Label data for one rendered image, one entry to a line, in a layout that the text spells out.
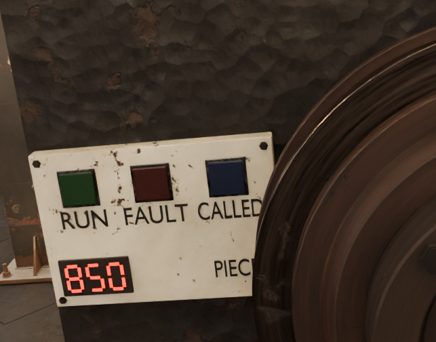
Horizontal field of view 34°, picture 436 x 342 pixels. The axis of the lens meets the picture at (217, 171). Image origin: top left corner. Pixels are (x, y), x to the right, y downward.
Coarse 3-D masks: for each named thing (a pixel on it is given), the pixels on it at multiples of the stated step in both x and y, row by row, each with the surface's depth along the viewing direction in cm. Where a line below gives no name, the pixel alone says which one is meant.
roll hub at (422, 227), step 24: (432, 216) 52; (408, 240) 53; (432, 240) 51; (384, 264) 55; (408, 264) 52; (384, 288) 53; (408, 288) 52; (432, 288) 52; (384, 312) 53; (408, 312) 53; (432, 312) 54; (384, 336) 54; (408, 336) 54; (432, 336) 55
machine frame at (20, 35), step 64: (0, 0) 73; (64, 0) 72; (128, 0) 71; (192, 0) 71; (256, 0) 70; (320, 0) 70; (384, 0) 69; (64, 64) 74; (128, 64) 73; (192, 64) 73; (256, 64) 72; (320, 64) 71; (64, 128) 76; (128, 128) 75; (192, 128) 75; (256, 128) 74; (64, 320) 83; (128, 320) 83; (192, 320) 82
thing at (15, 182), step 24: (0, 24) 316; (0, 48) 319; (0, 72) 323; (0, 96) 326; (0, 120) 330; (0, 144) 333; (24, 144) 332; (0, 168) 337; (24, 168) 336; (24, 192) 340; (24, 216) 344; (24, 240) 348; (24, 264) 352; (48, 264) 351
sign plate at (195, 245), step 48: (144, 144) 75; (192, 144) 73; (240, 144) 73; (48, 192) 76; (96, 192) 76; (192, 192) 75; (48, 240) 78; (96, 240) 78; (144, 240) 77; (192, 240) 77; (240, 240) 76; (144, 288) 79; (192, 288) 78; (240, 288) 78
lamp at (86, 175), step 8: (64, 176) 75; (72, 176) 75; (80, 176) 75; (88, 176) 75; (64, 184) 75; (72, 184) 75; (80, 184) 75; (88, 184) 75; (64, 192) 76; (72, 192) 76; (80, 192) 75; (88, 192) 75; (64, 200) 76; (72, 200) 76; (80, 200) 76; (88, 200) 76; (96, 200) 76
